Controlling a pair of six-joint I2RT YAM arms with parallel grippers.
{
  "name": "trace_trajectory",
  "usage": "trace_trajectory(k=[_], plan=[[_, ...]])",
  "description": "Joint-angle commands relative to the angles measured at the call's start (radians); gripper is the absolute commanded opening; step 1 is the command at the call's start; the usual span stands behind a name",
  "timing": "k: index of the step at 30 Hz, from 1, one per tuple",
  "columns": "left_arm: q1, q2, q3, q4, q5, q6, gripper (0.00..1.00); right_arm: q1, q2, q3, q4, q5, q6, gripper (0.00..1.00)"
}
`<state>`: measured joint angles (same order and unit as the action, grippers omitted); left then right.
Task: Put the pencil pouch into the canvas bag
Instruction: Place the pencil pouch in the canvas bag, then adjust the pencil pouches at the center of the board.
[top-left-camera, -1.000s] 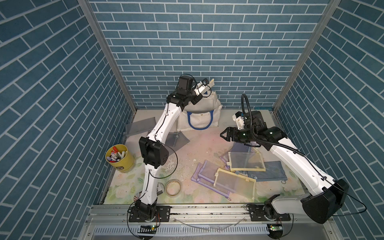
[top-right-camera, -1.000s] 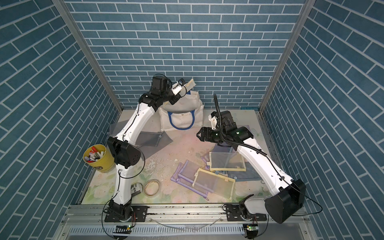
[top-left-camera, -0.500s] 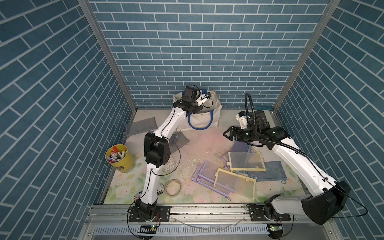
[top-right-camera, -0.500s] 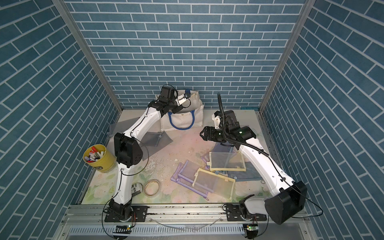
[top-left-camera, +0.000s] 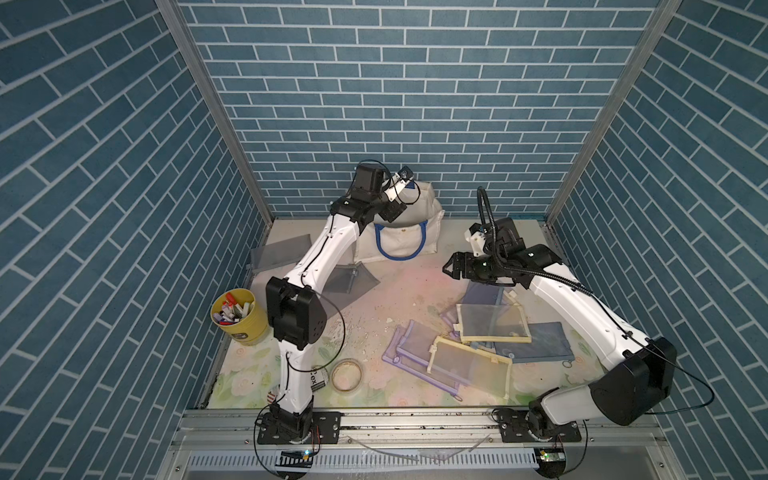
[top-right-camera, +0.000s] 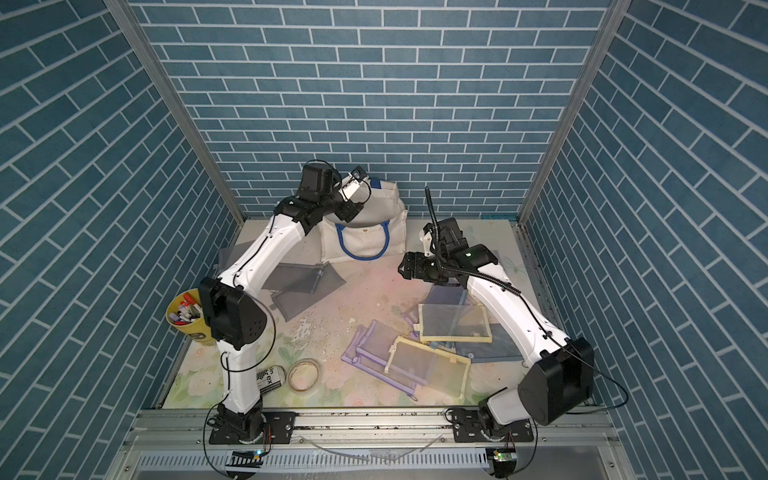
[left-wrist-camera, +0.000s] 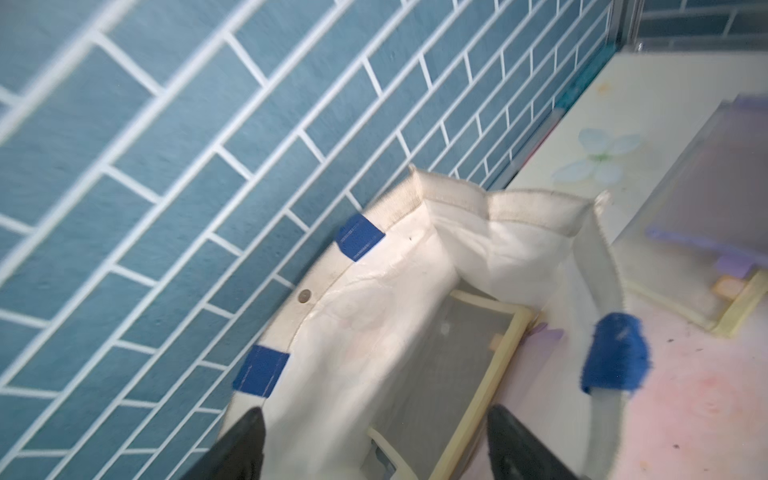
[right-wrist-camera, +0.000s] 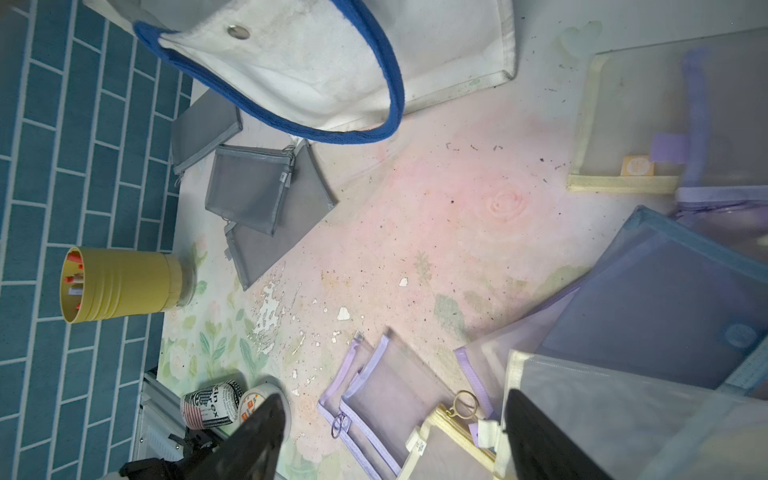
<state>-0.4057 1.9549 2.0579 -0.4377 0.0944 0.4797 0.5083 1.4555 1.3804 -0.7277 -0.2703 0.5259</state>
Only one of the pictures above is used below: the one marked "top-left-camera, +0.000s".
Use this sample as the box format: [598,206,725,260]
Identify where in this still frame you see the wrist white camera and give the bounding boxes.
[465,223,488,258]
[384,166,414,201]

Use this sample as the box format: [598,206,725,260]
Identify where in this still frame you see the clear tape roll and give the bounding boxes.
[329,359,364,394]

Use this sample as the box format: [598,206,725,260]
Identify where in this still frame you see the white canvas tote bag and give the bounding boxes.
[354,181,445,262]

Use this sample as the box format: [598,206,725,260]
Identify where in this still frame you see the yellow cup with markers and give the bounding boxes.
[210,288,268,346]

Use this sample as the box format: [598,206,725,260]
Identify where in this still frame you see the grey mesh pouch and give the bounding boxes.
[321,263,379,314]
[250,234,312,275]

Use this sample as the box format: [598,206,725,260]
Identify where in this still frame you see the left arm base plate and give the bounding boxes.
[256,410,342,445]

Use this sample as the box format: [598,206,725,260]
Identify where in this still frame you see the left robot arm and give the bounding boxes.
[265,160,414,422]

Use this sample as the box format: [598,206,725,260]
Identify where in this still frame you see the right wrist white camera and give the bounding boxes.
[465,223,488,258]

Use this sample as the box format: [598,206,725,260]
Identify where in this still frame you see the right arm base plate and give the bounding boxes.
[490,407,582,443]

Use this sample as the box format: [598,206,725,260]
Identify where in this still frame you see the yellow trimmed mesh pouch middle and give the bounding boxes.
[455,303,532,343]

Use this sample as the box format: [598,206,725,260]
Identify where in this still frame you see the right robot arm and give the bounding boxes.
[443,219,677,438]

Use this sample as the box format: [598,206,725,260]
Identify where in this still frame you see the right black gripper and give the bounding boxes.
[441,252,503,285]

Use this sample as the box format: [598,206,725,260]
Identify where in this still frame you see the blue mesh pouch right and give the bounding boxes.
[493,322,575,364]

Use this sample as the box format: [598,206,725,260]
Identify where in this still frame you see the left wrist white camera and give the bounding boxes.
[384,166,414,201]

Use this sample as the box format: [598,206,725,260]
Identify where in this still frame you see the yellow trimmed mesh pouch lower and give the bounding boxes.
[427,336,512,400]

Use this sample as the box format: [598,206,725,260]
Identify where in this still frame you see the yellow trimmed mesh pouch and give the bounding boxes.
[455,303,532,343]
[427,336,512,400]

